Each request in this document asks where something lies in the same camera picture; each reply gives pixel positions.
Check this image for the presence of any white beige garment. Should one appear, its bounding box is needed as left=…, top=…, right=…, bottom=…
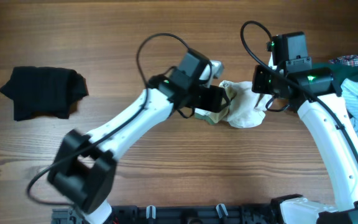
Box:
left=195, top=80, right=272, bottom=129

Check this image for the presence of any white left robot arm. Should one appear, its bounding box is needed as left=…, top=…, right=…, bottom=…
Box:
left=47, top=49, right=228, bottom=223

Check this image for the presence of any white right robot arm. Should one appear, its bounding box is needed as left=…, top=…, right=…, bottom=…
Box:
left=252, top=32, right=358, bottom=223

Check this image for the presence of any red plaid garment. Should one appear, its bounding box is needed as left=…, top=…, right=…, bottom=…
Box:
left=329, top=55, right=358, bottom=67

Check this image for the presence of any black folded garment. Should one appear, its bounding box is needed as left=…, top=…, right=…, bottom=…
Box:
left=0, top=66, right=88, bottom=121

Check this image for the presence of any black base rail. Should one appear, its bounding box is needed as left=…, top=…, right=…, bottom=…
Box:
left=52, top=203, right=328, bottom=224

